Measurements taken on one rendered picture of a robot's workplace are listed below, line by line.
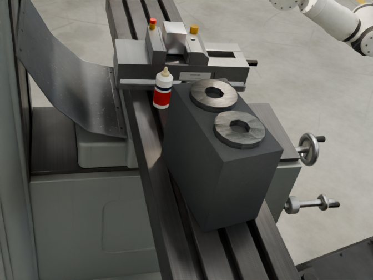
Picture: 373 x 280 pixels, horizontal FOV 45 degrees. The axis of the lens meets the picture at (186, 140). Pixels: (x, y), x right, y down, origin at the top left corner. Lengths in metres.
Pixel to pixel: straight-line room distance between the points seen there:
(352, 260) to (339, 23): 0.65
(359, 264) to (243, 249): 0.59
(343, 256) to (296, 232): 0.82
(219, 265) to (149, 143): 0.33
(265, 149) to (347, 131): 2.16
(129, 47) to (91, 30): 2.14
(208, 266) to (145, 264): 0.79
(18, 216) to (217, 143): 0.67
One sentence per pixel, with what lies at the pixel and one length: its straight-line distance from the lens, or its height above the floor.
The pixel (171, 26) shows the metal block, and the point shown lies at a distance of 1.16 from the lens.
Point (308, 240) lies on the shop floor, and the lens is 2.17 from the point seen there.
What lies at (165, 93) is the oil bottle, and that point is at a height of 0.97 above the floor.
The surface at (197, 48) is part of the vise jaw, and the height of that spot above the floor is 1.03.
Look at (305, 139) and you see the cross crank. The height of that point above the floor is 0.64.
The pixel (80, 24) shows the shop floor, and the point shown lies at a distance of 3.40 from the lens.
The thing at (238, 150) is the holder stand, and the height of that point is 1.11.
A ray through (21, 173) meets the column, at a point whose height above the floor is 0.75.
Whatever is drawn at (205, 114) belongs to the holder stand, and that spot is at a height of 1.11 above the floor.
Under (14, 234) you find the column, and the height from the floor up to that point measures 0.56.
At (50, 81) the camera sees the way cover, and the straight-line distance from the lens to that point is 1.11.
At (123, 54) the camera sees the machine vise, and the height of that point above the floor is 0.99.
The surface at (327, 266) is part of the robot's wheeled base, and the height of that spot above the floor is 0.59.
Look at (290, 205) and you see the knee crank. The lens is 1.54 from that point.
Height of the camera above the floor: 1.59
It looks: 40 degrees down
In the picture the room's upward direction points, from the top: 12 degrees clockwise
